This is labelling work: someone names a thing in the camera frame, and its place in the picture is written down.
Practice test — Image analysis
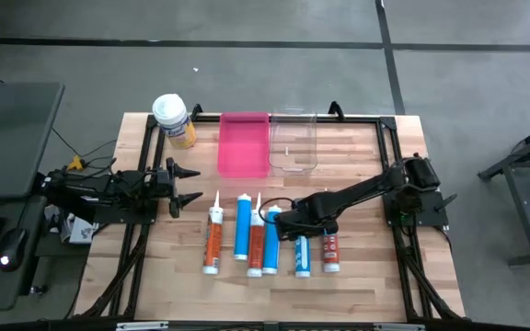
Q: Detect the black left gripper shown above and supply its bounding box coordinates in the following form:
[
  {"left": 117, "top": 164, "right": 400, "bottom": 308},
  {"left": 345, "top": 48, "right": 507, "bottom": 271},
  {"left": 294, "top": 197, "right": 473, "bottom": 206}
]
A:
[{"left": 154, "top": 156, "right": 204, "bottom": 220}]

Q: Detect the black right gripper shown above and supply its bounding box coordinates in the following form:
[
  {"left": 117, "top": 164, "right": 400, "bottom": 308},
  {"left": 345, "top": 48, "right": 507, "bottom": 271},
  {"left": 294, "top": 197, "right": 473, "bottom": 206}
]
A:
[{"left": 272, "top": 197, "right": 340, "bottom": 243}]

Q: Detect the blue silicone sealant tube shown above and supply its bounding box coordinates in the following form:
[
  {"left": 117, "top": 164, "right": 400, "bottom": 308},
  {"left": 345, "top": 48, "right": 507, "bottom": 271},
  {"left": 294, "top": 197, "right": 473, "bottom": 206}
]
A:
[
  {"left": 294, "top": 234, "right": 312, "bottom": 279},
  {"left": 261, "top": 204, "right": 283, "bottom": 276},
  {"left": 233, "top": 193, "right": 253, "bottom": 262}
]

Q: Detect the orange sealant tube without nozzle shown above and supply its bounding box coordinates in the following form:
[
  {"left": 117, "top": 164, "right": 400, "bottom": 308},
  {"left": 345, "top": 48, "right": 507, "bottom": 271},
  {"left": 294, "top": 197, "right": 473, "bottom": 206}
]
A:
[{"left": 321, "top": 231, "right": 341, "bottom": 274}]

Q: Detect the orange sealant tube with nozzle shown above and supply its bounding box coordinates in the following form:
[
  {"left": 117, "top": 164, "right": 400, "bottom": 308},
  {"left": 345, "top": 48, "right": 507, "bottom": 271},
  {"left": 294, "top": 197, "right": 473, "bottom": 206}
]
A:
[
  {"left": 246, "top": 191, "right": 267, "bottom": 279},
  {"left": 202, "top": 189, "right": 225, "bottom": 276}
]

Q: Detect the yellow Lysol wipes canister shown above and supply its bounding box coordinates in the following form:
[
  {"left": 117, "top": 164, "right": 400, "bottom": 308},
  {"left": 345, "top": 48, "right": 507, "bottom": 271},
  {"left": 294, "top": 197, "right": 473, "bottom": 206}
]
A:
[{"left": 151, "top": 93, "right": 198, "bottom": 151}]

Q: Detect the pink translucent plastic tray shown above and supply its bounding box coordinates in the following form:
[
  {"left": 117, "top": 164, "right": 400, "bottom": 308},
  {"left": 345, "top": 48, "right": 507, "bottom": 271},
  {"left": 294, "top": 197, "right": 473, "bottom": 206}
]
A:
[{"left": 216, "top": 111, "right": 271, "bottom": 179}]

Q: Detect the clear plastic bin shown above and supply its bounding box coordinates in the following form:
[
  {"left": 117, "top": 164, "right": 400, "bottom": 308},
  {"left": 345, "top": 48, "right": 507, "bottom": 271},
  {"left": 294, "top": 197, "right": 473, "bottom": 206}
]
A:
[{"left": 268, "top": 106, "right": 319, "bottom": 178}]

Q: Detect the yellow power plug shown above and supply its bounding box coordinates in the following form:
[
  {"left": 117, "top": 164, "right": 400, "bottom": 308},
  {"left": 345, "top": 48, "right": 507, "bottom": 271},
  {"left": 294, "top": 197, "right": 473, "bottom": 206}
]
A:
[{"left": 65, "top": 154, "right": 86, "bottom": 173}]

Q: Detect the white printed box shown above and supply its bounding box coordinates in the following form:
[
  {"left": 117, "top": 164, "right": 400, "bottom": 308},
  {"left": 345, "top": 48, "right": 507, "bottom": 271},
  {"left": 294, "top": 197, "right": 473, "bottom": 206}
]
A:
[{"left": 58, "top": 211, "right": 99, "bottom": 245}]

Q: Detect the dark grey desk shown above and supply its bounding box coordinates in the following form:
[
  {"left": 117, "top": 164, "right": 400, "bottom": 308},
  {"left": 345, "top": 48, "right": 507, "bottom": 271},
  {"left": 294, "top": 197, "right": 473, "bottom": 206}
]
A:
[{"left": 0, "top": 81, "right": 66, "bottom": 200}]

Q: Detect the black computer mouse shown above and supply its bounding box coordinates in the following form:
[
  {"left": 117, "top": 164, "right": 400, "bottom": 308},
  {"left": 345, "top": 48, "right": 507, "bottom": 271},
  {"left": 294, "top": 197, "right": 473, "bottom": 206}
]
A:
[{"left": 0, "top": 227, "right": 29, "bottom": 272}]

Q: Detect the black aluminium table frame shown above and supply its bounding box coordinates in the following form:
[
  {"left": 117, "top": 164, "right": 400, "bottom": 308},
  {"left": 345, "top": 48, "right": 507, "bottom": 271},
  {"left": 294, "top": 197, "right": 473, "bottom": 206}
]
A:
[{"left": 74, "top": 103, "right": 467, "bottom": 323}]

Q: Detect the silver metal bracket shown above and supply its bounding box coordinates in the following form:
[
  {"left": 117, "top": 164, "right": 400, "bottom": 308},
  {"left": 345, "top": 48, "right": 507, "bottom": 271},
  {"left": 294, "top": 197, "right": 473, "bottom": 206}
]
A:
[
  {"left": 116, "top": 321, "right": 169, "bottom": 331},
  {"left": 374, "top": 323, "right": 425, "bottom": 331}
]

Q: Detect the dark metal frame table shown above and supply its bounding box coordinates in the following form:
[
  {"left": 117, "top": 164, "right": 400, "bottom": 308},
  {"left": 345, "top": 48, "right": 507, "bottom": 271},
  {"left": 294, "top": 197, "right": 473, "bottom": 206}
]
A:
[{"left": 477, "top": 117, "right": 530, "bottom": 268}]

